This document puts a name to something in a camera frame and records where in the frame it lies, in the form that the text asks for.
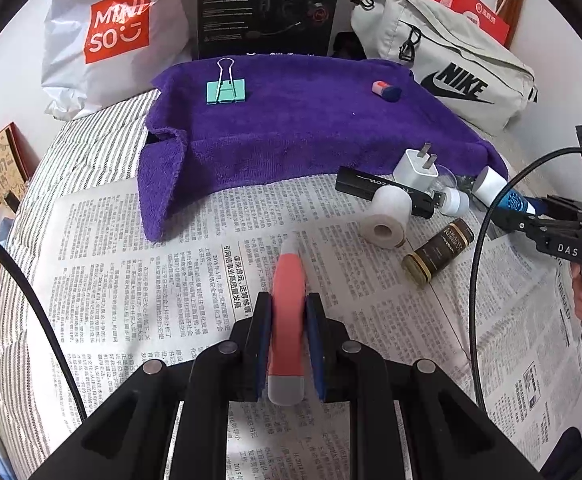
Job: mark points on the brown bottle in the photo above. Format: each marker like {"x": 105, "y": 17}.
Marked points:
{"x": 436, "y": 255}

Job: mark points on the purple towel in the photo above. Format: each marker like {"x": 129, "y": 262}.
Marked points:
{"x": 291, "y": 130}

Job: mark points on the teal binder clip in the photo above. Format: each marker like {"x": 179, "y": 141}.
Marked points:
{"x": 226, "y": 91}

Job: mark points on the red paper bag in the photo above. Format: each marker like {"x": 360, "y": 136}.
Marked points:
{"x": 476, "y": 10}

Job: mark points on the small white usb adapter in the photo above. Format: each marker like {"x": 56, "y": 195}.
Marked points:
{"x": 456, "y": 201}

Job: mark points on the light blue tissue pack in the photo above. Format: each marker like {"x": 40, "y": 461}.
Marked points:
{"x": 3, "y": 230}

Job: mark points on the black rectangular usb stick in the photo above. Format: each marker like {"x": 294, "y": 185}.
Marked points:
{"x": 361, "y": 179}

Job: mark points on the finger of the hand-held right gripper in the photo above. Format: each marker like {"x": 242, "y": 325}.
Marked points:
{"x": 568, "y": 205}
{"x": 536, "y": 232}

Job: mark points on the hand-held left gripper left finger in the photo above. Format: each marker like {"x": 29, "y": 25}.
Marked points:
{"x": 262, "y": 345}

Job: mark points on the white and blue glue stick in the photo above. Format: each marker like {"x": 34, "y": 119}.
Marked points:
{"x": 491, "y": 182}

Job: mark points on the black headset box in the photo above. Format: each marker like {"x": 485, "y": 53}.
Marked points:
{"x": 266, "y": 5}

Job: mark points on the grey sling bag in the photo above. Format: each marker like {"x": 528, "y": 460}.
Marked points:
{"x": 451, "y": 55}

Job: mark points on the white plastic shopping bag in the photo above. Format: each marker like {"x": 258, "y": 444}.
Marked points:
{"x": 116, "y": 35}

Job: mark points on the newspaper sheet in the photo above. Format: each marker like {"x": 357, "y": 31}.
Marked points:
{"x": 146, "y": 285}

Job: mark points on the pink and white tube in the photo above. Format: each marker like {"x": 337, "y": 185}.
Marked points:
{"x": 288, "y": 300}

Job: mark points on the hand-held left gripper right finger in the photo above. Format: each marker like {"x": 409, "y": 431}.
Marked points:
{"x": 316, "y": 345}

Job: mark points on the white charger plug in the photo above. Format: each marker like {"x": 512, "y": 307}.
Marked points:
{"x": 413, "y": 167}

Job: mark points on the white tape roll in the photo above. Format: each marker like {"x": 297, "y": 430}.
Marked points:
{"x": 388, "y": 210}

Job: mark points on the small black object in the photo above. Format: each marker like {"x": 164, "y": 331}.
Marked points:
{"x": 346, "y": 45}

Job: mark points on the pink and blue eraser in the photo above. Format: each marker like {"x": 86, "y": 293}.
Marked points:
{"x": 386, "y": 89}

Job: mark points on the wooden door frame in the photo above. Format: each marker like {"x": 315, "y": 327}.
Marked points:
{"x": 518, "y": 10}

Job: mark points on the brown patterned book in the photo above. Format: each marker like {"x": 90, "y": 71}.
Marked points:
{"x": 6, "y": 165}

